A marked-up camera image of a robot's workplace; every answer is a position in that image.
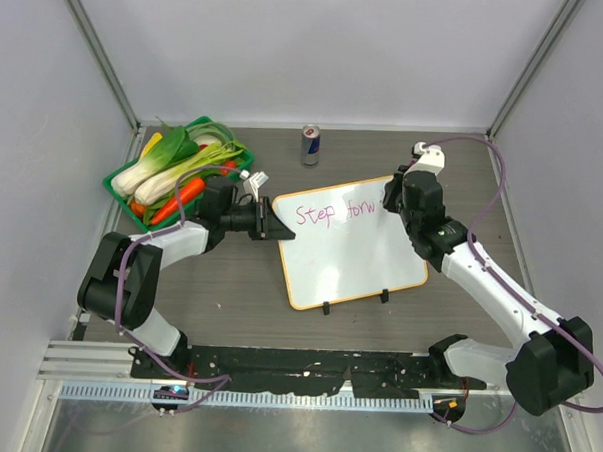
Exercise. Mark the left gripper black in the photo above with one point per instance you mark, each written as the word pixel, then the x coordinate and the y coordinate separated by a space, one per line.
pixel 268 225

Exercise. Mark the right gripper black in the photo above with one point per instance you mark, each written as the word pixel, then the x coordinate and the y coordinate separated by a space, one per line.
pixel 392 188

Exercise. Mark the whiteboard with orange frame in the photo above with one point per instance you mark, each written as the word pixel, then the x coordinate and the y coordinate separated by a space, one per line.
pixel 346 245

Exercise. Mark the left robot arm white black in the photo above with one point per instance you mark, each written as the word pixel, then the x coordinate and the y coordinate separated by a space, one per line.
pixel 121 283

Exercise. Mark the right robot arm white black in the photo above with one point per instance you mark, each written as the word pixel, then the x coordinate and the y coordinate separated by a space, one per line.
pixel 546 363

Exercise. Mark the red tomato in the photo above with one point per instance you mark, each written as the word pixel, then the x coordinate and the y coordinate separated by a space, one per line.
pixel 228 167

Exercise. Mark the orange carrot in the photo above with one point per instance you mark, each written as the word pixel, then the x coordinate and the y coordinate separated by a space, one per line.
pixel 188 193

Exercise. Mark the silver blue drink can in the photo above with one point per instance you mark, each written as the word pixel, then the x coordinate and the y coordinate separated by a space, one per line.
pixel 310 145

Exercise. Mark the green plastic basket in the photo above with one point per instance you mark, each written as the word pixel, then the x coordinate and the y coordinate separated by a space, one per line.
pixel 168 177

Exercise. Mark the bok choy left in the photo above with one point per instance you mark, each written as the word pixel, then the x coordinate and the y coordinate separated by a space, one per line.
pixel 173 148

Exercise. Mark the yellow vegetable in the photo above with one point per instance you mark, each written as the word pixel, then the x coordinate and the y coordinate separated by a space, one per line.
pixel 151 142

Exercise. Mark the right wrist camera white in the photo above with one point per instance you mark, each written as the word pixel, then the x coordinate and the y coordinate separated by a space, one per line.
pixel 426 157

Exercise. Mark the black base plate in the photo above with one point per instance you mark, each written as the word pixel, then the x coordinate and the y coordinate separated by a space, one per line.
pixel 314 373

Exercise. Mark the white slotted cable duct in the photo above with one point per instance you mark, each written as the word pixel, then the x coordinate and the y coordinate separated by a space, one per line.
pixel 164 395

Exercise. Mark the aluminium frame post right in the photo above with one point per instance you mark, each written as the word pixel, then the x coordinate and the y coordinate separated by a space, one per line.
pixel 562 19

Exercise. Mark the aluminium frame post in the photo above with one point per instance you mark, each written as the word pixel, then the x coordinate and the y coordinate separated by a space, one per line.
pixel 96 48
pixel 562 19

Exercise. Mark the aluminium rail left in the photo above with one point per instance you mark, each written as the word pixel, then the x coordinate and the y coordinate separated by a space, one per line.
pixel 85 361

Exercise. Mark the aluminium frame post left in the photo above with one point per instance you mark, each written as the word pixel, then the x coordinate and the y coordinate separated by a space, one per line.
pixel 96 48

